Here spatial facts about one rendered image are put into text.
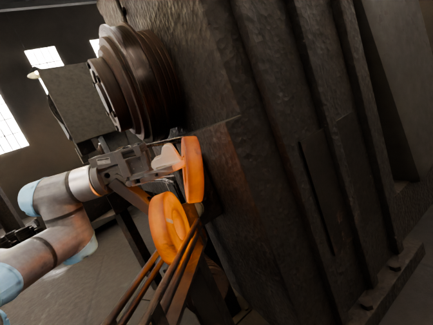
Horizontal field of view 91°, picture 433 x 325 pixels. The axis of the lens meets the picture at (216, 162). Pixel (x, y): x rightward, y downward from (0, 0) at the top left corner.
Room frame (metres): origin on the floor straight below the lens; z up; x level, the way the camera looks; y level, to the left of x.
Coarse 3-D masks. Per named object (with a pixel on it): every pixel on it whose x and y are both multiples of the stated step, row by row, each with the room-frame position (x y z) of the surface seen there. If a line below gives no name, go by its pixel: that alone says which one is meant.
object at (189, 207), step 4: (184, 204) 0.51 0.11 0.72; (188, 204) 0.51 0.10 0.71; (192, 204) 0.51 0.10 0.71; (184, 208) 0.51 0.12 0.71; (188, 208) 0.51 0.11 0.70; (192, 208) 0.51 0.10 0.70; (196, 208) 0.51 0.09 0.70; (188, 212) 0.51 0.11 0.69; (192, 212) 0.51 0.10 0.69; (196, 212) 0.51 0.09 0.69; (188, 216) 0.51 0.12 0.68; (192, 216) 0.51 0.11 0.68; (196, 216) 0.51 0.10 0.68; (188, 220) 0.51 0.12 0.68; (192, 220) 0.51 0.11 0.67; (200, 220) 0.51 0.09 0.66; (192, 224) 0.51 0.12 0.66; (200, 224) 0.50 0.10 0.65; (204, 232) 0.50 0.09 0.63; (204, 236) 0.50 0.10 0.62
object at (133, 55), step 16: (112, 32) 0.76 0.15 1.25; (128, 32) 0.79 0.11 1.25; (128, 48) 0.75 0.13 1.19; (128, 64) 0.73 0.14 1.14; (144, 64) 0.75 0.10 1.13; (144, 80) 0.74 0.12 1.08; (144, 96) 0.73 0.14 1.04; (160, 96) 0.77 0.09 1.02; (160, 112) 0.79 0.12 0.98; (160, 128) 0.83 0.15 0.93
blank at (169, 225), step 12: (168, 192) 0.46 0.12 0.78; (156, 204) 0.40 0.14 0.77; (168, 204) 0.42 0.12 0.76; (180, 204) 0.50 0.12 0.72; (156, 216) 0.38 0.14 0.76; (168, 216) 0.40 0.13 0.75; (180, 216) 0.47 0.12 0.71; (156, 228) 0.37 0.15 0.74; (168, 228) 0.37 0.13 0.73; (180, 228) 0.46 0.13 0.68; (156, 240) 0.36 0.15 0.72; (168, 240) 0.36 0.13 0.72; (180, 240) 0.40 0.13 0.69; (168, 252) 0.36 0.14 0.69; (168, 264) 0.37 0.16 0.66
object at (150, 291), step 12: (84, 204) 1.26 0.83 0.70; (96, 204) 1.31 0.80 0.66; (108, 204) 1.37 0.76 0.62; (120, 204) 1.16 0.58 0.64; (96, 216) 1.28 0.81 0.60; (108, 216) 1.16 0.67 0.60; (120, 216) 1.22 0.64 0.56; (132, 228) 1.24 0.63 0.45; (132, 240) 1.22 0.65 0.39; (144, 252) 1.24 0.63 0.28; (144, 264) 1.22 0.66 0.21; (156, 276) 1.24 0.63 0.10; (156, 288) 1.23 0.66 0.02
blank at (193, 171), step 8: (192, 136) 0.48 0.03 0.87; (184, 144) 0.44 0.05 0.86; (192, 144) 0.44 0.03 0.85; (184, 152) 0.44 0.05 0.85; (192, 152) 0.43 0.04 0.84; (200, 152) 0.43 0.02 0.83; (184, 160) 0.46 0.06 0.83; (192, 160) 0.42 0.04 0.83; (200, 160) 0.42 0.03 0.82; (184, 168) 0.52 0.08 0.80; (192, 168) 0.41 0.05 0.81; (200, 168) 0.42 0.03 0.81; (184, 176) 0.51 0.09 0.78; (192, 176) 0.41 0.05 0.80; (200, 176) 0.41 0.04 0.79; (184, 184) 0.52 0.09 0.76; (192, 184) 0.41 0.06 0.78; (200, 184) 0.42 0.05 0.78; (192, 192) 0.42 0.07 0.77; (200, 192) 0.42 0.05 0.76; (192, 200) 0.44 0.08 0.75; (200, 200) 0.44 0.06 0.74
